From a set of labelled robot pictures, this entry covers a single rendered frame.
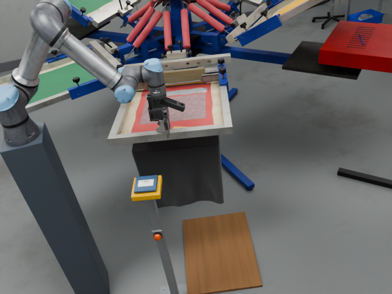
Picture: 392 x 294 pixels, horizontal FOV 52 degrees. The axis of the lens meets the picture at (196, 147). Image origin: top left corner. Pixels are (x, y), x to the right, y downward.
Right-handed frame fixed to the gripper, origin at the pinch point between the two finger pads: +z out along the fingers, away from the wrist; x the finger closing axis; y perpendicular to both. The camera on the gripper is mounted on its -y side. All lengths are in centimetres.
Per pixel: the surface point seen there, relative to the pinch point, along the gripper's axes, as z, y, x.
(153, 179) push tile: 14.4, 8.3, 15.9
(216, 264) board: 106, -14, -15
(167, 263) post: 71, 11, 13
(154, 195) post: 17.2, 7.4, 24.0
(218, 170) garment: 31.0, -20.8, -10.3
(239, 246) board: 105, -29, -28
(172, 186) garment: 40.2, 5.1, -11.9
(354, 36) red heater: -11, -109, -79
